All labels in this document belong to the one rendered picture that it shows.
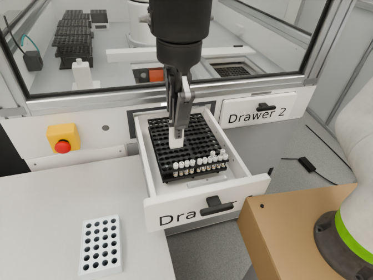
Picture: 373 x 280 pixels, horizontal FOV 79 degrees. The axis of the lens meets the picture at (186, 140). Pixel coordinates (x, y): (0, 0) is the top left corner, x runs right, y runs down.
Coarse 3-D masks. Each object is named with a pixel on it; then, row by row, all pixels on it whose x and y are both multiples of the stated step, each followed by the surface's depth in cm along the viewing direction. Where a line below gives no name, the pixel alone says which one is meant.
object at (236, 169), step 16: (160, 112) 75; (192, 112) 78; (208, 112) 76; (144, 128) 77; (144, 144) 71; (224, 144) 67; (144, 160) 58; (240, 160) 60; (144, 176) 58; (160, 176) 62; (208, 176) 63; (240, 176) 60; (160, 192) 58
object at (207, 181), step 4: (216, 176) 62; (220, 176) 62; (224, 176) 62; (196, 180) 60; (200, 180) 60; (204, 180) 60; (208, 180) 60; (212, 180) 60; (216, 180) 61; (220, 180) 61; (224, 180) 62; (188, 184) 59; (192, 184) 59; (196, 184) 59; (200, 184) 60; (204, 184) 60; (188, 188) 59
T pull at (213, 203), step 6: (210, 198) 49; (216, 198) 49; (210, 204) 47; (216, 204) 48; (222, 204) 48; (228, 204) 48; (204, 210) 46; (210, 210) 46; (216, 210) 47; (222, 210) 47
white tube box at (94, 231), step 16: (96, 224) 56; (112, 224) 55; (96, 240) 54; (112, 240) 52; (80, 256) 49; (96, 256) 51; (112, 256) 50; (80, 272) 47; (96, 272) 47; (112, 272) 49
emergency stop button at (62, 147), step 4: (56, 144) 61; (60, 144) 61; (64, 144) 62; (68, 144) 62; (56, 148) 61; (60, 148) 62; (64, 148) 62; (68, 148) 62; (60, 152) 62; (64, 152) 63
